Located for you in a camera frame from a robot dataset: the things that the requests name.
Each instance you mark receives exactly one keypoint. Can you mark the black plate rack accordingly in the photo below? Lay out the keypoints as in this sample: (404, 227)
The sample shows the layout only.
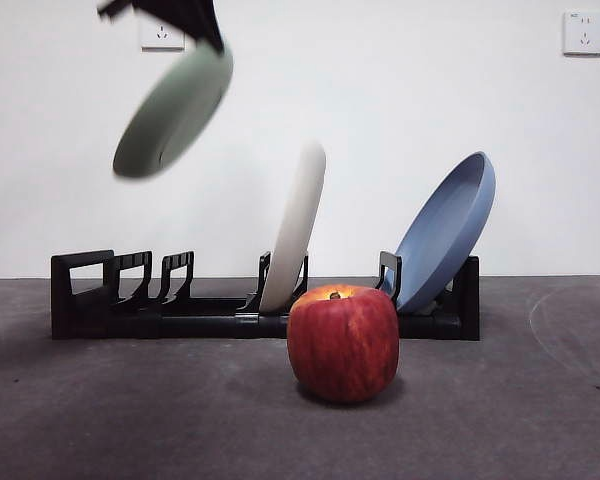
(205, 327)

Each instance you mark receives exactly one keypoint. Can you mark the light green round plate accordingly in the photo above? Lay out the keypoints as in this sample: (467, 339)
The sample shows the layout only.
(180, 110)

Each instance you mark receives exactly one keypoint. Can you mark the red apple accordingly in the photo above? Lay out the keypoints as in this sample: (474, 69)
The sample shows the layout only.
(342, 345)

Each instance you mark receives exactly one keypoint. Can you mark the white wall socket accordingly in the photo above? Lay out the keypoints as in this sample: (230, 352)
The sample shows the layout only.
(583, 34)
(155, 41)

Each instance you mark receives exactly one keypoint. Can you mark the white round plate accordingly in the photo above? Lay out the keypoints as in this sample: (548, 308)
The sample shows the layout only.
(300, 220)

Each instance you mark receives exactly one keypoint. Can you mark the blue round plate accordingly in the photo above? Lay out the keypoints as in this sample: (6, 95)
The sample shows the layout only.
(445, 235)

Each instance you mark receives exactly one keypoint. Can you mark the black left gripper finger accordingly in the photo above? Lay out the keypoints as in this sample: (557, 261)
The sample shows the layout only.
(190, 17)

